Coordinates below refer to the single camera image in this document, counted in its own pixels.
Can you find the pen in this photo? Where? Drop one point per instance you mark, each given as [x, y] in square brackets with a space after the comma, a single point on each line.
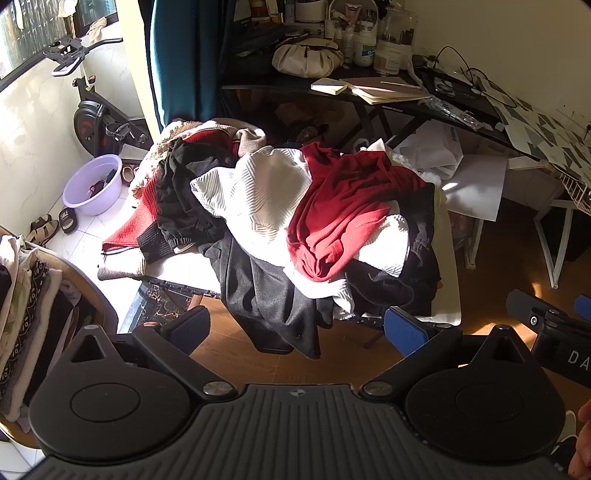
[399, 84]

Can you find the smooth black garment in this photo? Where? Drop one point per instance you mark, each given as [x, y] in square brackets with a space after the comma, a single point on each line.
[263, 295]

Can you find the person's right hand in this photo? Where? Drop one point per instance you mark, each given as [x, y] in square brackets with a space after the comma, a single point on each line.
[582, 450]

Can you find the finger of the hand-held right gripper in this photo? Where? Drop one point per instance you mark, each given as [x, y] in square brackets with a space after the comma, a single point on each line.
[583, 307]
[524, 305]

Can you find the purple plastic basin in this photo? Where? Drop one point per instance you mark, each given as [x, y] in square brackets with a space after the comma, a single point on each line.
[81, 194]

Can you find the yellow sticky notepad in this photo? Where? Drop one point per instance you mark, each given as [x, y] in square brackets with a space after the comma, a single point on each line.
[328, 86]

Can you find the clear plastic blister pack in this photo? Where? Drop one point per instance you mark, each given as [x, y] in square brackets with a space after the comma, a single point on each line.
[461, 113]

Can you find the white ribbed garment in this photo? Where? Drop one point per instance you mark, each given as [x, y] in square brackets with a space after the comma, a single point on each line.
[258, 194]

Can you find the row of cosmetic bottles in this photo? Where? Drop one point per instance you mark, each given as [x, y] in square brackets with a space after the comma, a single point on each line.
[323, 14]

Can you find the white bottle with teal label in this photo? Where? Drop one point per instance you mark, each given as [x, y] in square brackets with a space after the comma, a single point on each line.
[364, 48]

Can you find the dark marble pattern box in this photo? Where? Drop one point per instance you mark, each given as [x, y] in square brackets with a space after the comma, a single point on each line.
[157, 302]

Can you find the beige sandal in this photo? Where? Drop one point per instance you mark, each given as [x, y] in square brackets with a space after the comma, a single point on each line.
[41, 228]

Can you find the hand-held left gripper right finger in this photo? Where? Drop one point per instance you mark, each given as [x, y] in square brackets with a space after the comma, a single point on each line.
[406, 330]

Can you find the pile of mixed clothes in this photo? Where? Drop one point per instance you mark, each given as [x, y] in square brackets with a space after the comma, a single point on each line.
[448, 304]

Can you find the white paper sheet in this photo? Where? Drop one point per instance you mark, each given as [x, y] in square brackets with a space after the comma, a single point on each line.
[480, 189]

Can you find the basket of folded clothes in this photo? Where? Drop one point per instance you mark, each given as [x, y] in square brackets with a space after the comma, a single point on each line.
[99, 295]

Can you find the white plastic bag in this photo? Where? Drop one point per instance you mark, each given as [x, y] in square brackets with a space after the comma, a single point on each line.
[429, 147]

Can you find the clear glass jar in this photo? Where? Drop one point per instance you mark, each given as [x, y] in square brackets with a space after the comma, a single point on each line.
[392, 41]

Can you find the white metal stand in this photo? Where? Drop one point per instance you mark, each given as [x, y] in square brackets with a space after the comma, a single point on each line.
[554, 258]

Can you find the stack of folded clothes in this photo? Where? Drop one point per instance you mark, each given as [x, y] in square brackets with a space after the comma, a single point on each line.
[32, 323]

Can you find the black exercise bike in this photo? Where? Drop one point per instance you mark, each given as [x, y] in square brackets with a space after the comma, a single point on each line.
[87, 122]

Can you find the geometric patterned mat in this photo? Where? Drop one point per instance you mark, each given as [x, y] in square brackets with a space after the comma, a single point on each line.
[545, 134]

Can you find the red garment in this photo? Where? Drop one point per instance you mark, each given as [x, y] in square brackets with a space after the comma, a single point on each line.
[351, 198]

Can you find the black slipper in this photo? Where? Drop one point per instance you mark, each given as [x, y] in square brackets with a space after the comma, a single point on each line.
[68, 220]

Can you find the tan notebook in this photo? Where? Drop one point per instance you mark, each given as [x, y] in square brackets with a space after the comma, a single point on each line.
[388, 92]

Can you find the black garment with ribbed cuffs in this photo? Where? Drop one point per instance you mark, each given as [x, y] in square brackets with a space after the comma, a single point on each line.
[184, 203]

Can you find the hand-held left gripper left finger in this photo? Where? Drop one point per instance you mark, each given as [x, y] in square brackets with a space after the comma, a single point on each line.
[191, 325]

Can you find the teal curtain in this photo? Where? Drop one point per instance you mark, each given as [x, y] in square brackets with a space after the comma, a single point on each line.
[184, 55]

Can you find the window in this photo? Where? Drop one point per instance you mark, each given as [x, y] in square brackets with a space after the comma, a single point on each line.
[27, 32]

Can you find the beige knit garment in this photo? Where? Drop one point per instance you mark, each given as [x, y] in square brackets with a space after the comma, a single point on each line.
[247, 138]

